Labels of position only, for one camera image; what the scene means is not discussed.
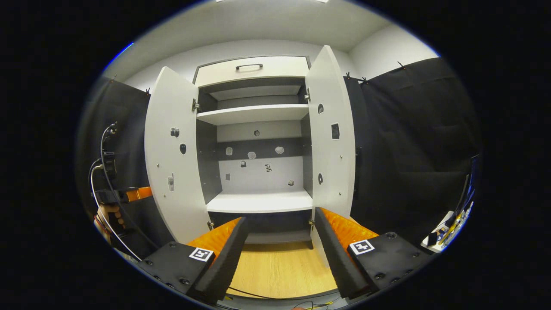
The black backdrop cloth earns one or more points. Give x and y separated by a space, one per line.
409 150

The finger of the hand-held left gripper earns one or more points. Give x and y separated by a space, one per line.
140 194

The cluttered white side table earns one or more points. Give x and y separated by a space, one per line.
445 217

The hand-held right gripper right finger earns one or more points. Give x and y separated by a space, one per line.
338 262

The white cabinet drawer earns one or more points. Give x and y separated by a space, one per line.
224 73

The white shoe cabinet door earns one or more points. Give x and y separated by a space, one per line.
331 163
165 150

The white cabinet shelf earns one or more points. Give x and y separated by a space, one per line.
258 202
254 114

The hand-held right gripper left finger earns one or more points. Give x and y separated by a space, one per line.
226 267

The white double-door shoe cabinet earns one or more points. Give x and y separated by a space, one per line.
258 172

